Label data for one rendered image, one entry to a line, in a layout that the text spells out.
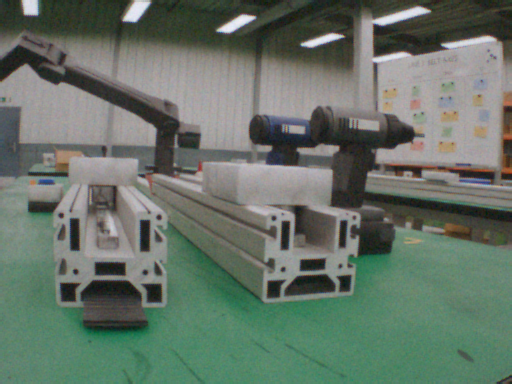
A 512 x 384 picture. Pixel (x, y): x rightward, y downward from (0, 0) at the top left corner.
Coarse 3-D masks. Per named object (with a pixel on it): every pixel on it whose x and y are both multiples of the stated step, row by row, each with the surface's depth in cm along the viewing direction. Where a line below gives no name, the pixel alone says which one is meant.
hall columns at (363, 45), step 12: (360, 0) 886; (360, 12) 889; (360, 24) 891; (372, 24) 877; (360, 36) 893; (372, 36) 879; (360, 48) 895; (372, 48) 881; (360, 60) 897; (372, 60) 882; (360, 72) 899; (372, 72) 884; (360, 84) 900; (372, 84) 886; (360, 96) 901; (372, 96) 887; (360, 108) 902
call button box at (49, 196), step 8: (40, 184) 94; (48, 184) 95; (56, 184) 97; (32, 192) 92; (40, 192) 92; (48, 192) 93; (56, 192) 94; (32, 200) 92; (40, 200) 93; (48, 200) 93; (56, 200) 94; (32, 208) 92; (40, 208) 93; (48, 208) 93
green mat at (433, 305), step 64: (0, 192) 132; (64, 192) 145; (0, 256) 51; (192, 256) 62; (384, 256) 67; (448, 256) 67; (0, 320) 31; (64, 320) 33; (192, 320) 36; (256, 320) 37; (320, 320) 38; (384, 320) 38; (448, 320) 37
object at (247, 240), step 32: (160, 192) 102; (192, 192) 71; (192, 224) 71; (224, 224) 54; (256, 224) 44; (288, 224) 43; (320, 224) 48; (352, 224) 46; (224, 256) 54; (256, 256) 44; (288, 256) 43; (320, 256) 44; (352, 256) 46; (256, 288) 44; (320, 288) 46; (352, 288) 46
